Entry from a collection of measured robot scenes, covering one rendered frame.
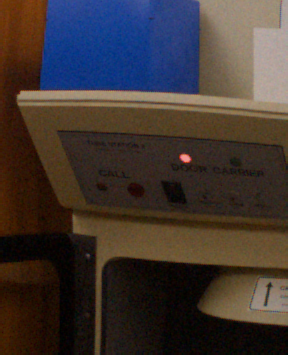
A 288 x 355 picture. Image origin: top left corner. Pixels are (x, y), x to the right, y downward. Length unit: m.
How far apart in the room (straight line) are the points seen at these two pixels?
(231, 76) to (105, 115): 0.13
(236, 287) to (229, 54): 0.21
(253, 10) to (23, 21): 0.22
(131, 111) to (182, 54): 0.08
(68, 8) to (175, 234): 0.22
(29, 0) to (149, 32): 0.19
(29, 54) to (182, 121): 0.22
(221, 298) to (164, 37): 0.25
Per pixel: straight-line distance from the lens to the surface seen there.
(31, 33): 1.01
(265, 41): 0.84
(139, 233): 0.98
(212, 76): 0.95
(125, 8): 0.86
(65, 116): 0.89
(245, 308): 0.96
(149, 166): 0.89
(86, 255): 1.00
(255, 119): 0.81
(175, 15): 0.89
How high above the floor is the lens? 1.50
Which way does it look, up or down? 3 degrees down
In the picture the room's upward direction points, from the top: 3 degrees clockwise
